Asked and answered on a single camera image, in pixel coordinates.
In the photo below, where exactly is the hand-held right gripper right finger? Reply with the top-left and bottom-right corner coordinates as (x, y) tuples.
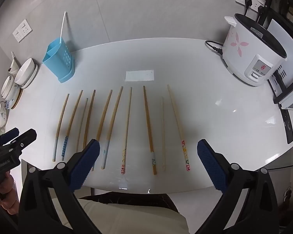
(197, 139), (277, 234)

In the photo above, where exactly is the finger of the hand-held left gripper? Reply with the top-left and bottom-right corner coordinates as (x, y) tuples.
(0, 129), (37, 155)
(0, 127), (20, 149)

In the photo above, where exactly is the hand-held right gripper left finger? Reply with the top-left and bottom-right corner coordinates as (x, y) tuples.
(18, 139), (100, 234)

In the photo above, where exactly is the wooden chopstick with grey end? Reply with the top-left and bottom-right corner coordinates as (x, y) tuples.
(52, 93), (70, 162)

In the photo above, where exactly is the wooden chopstick with small-patterned end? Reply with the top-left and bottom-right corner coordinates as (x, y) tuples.
(82, 89), (96, 150)

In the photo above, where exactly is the wooden chopstick with blue-patterned end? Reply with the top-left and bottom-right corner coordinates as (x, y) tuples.
(62, 90), (84, 161)
(91, 89), (113, 171)

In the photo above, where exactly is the wooden chopstick with light-blue end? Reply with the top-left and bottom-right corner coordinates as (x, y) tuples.
(101, 86), (124, 170)

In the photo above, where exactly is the pale chopstick with yellow-red end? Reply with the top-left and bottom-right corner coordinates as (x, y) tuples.
(121, 87), (132, 175)

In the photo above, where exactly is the pale chopstick with red-patterned end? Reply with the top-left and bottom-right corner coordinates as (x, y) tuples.
(167, 84), (191, 172)

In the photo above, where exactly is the plain pale chopstick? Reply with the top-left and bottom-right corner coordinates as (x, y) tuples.
(161, 97), (166, 171)

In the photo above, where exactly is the wooden chopstick with green-patterned band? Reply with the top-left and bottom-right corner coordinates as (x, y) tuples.
(143, 85), (158, 175)

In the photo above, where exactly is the blue plastic utensil holder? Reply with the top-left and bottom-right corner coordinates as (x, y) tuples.
(42, 37), (75, 83)

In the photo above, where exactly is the person's left hand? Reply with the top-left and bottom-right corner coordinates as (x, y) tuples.
(0, 171), (21, 215)

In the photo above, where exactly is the white patterned dish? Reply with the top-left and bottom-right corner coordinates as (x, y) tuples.
(0, 101), (8, 128)

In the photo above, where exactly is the round wooden trivet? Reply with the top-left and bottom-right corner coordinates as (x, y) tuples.
(11, 88), (23, 109)

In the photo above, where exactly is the blue and white plate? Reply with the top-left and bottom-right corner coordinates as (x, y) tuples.
(4, 84), (21, 109)

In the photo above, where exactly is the white bowl with gold rim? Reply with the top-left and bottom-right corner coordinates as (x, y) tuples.
(0, 75), (19, 95)
(2, 80), (20, 99)

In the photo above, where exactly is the large white bowl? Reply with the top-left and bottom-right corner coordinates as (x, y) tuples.
(14, 58), (38, 84)

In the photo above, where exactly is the black metal rack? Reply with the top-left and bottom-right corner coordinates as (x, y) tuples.
(257, 0), (293, 144)

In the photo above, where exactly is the white chopstick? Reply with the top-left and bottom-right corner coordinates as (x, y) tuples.
(61, 12), (68, 42)
(60, 11), (67, 42)

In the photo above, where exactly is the white floral rice cooker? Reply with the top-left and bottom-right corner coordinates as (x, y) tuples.
(221, 13), (288, 87)

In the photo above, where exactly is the white wall-corner holder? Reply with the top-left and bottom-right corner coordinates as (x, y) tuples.
(8, 52), (21, 75)

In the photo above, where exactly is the black rice cooker power cord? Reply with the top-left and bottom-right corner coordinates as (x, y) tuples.
(205, 40), (224, 54)

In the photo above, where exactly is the black plug with cable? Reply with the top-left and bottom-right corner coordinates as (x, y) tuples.
(243, 0), (253, 16)
(255, 5), (265, 23)

